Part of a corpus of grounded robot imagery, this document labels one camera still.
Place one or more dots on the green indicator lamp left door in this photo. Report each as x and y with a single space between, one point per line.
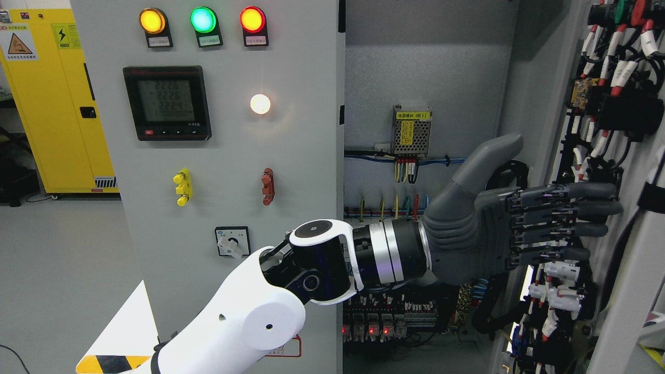
205 24

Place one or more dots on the white glowing indicator lamp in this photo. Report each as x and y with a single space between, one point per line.
260 104

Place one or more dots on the yellow terminal connector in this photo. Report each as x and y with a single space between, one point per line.
183 181

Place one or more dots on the yellow indicator lamp left door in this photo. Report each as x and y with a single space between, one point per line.
155 26

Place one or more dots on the lower relay terminal row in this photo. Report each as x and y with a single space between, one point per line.
396 316

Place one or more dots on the red terminal connector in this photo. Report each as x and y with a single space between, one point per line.
268 188

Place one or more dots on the red indicator lamp left door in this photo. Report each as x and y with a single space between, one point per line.
254 24

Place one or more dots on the red electric hazard sticker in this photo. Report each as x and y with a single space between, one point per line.
290 349

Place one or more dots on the grey cabinet door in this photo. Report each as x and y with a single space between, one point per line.
545 52
300 138

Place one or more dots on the yellow safety cabinet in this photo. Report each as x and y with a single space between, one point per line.
45 65

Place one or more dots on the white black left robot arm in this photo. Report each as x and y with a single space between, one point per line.
261 304

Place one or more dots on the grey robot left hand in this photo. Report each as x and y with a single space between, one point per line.
475 232

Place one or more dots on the black digital power meter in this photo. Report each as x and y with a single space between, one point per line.
168 103

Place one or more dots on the metal mesh power supply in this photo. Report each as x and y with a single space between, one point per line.
411 129

